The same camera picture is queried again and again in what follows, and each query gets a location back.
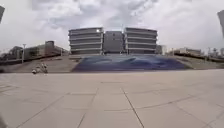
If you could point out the group of people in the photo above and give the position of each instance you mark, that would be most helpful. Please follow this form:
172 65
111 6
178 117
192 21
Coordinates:
40 68

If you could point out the large grey tiered building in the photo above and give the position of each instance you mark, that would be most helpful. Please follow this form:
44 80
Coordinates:
113 41

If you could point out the tan sloped embankment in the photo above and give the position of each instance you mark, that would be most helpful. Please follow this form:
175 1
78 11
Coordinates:
40 65

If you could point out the blue sloped mural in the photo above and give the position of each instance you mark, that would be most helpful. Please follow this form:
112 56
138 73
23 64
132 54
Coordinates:
128 62

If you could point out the low building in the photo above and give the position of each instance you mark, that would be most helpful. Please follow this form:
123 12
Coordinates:
36 50
190 51

